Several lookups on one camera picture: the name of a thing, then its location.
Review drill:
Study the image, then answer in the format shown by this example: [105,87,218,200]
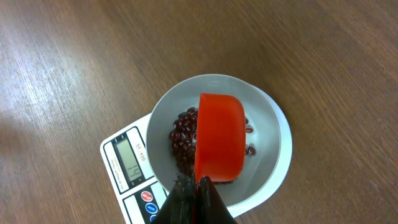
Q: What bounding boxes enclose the red plastic measuring scoop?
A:
[194,93,246,182]

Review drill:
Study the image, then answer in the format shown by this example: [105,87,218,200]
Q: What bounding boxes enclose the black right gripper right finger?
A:
[196,176,237,224]

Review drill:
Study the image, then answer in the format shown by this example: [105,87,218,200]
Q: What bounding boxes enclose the white digital kitchen scale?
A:
[100,81,292,223]

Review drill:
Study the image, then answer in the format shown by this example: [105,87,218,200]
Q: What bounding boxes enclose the white round bowl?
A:
[146,74,280,206]

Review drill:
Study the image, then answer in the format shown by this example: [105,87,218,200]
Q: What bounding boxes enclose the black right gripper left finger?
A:
[151,175,196,224]

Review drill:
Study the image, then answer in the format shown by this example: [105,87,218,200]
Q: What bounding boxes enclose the red beans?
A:
[169,108,254,184]

